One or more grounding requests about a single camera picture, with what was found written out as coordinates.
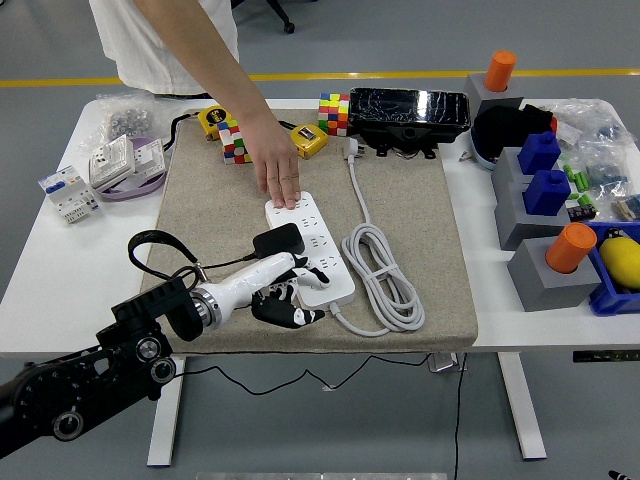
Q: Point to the grey block with hole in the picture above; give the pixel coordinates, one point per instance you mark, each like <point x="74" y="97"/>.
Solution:
<point x="477" y="90"/>
<point x="515" y="225"/>
<point x="535" y="285"/>
<point x="505" y="170"/>

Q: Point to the yellow toy fruit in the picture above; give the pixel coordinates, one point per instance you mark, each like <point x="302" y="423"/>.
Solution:
<point x="622" y="262"/>

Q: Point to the white power strip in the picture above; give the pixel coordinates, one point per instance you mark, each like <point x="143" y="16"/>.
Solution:
<point x="337" y="292"/>

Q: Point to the purple tape roll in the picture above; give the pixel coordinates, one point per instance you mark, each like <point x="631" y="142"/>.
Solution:
<point x="125" y="192"/>

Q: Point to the person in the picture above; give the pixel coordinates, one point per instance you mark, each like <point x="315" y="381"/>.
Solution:
<point x="125" y="45"/>

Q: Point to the clear bag of metal nuts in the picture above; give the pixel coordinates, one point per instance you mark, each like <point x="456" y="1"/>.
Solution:
<point x="127" y="122"/>

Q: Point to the black device cracked screen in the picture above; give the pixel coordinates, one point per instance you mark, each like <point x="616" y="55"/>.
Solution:
<point x="400" y="107"/>

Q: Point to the small black component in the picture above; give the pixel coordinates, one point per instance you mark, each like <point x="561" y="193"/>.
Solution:
<point x="580" y="212"/>

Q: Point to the person's hand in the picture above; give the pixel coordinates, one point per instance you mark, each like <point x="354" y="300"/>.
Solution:
<point x="280" y="167"/>

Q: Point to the black office chair base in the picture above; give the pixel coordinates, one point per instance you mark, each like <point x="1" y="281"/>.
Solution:
<point x="287" y="25"/>

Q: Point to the white table leg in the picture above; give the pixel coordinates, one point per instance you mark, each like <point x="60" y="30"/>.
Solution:
<point x="525" y="425"/>
<point x="162" y="440"/>

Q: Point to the grey-brown mat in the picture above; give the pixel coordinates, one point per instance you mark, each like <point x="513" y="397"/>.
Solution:
<point x="410" y="200"/>

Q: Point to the blue plastic bin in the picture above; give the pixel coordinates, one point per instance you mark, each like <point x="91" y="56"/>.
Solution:
<point x="607" y="302"/>

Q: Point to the black table control panel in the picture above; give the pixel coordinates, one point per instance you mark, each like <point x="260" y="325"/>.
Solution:
<point x="605" y="356"/>

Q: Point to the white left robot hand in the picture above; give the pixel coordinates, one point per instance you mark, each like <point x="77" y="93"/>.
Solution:
<point x="250" y="280"/>

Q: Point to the orange cylinder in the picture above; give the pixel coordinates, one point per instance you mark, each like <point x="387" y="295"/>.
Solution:
<point x="570" y="247"/>
<point x="500" y="72"/>

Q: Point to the white blue circuit breaker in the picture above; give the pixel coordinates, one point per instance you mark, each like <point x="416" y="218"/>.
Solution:
<point x="65" y="192"/>

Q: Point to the small metal clip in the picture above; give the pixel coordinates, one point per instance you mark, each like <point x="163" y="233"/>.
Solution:
<point x="466" y="156"/>

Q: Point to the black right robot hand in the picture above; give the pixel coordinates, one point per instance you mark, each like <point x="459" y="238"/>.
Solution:
<point x="618" y="476"/>

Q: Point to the rubik's cube with yellow face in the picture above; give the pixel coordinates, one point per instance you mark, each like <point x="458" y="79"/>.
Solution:
<point x="332" y="115"/>

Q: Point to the yellow tape measure black disc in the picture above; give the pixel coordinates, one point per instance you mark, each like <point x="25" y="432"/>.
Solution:
<point x="212" y="119"/>

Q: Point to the person's forearm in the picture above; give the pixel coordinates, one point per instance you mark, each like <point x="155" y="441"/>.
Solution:
<point x="215" y="65"/>

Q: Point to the white wall switch plate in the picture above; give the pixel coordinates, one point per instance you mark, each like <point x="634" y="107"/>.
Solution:
<point x="147" y="155"/>

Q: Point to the clear bag of beige parts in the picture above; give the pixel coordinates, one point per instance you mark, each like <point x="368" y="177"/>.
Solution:
<point x="629" y="207"/>

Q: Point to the metal bracket under table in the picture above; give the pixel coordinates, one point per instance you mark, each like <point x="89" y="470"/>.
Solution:
<point x="445" y="362"/>

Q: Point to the black cap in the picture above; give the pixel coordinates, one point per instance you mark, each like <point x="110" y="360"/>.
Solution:
<point x="500" y="130"/>

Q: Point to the yellow tape measure black clip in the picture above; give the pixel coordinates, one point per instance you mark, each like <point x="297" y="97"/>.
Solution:
<point x="312" y="140"/>

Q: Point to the blue block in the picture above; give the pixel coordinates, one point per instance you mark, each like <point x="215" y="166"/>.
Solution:
<point x="547" y="192"/>
<point x="539" y="152"/>

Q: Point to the rubik's cube with white face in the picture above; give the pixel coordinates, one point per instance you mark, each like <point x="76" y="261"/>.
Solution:
<point x="230" y="145"/>

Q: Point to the clear bag of blue parts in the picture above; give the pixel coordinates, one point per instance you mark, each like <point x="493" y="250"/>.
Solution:
<point x="607" y="172"/>

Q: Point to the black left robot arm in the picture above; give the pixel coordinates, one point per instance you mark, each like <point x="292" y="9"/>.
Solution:
<point x="140" y="310"/>

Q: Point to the black power adapter plug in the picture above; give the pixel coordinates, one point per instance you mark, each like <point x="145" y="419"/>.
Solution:
<point x="280" y="240"/>

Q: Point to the clear bag of small parts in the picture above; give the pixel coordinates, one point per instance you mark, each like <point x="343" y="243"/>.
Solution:
<point x="590" y="120"/>

